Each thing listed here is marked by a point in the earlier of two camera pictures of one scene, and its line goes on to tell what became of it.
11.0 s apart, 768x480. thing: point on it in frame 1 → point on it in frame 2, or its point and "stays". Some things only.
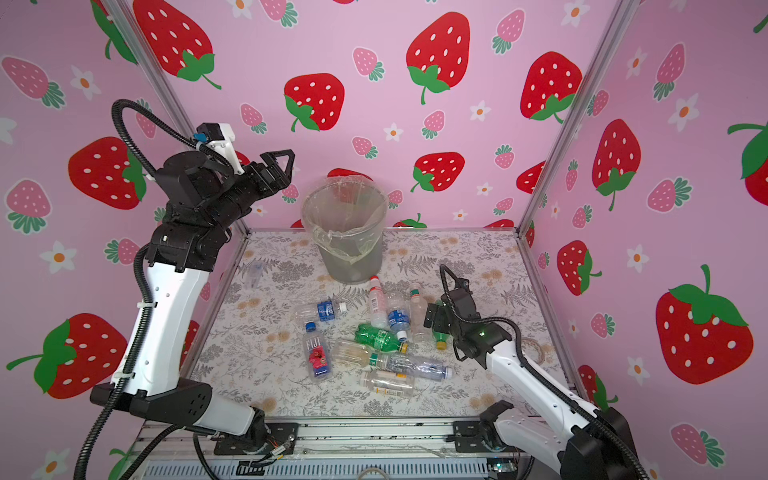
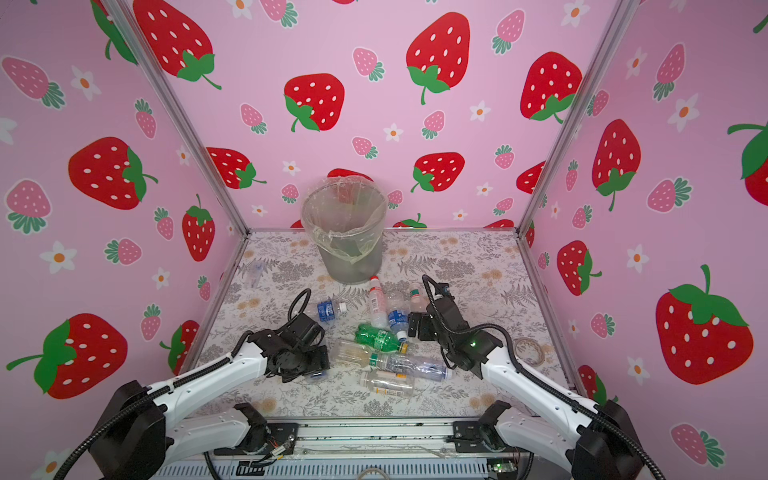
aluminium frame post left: x=123 y=14 stays
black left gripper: x=252 y=180 → x=322 y=361
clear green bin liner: x=344 y=215 stays
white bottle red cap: x=377 y=304 stays
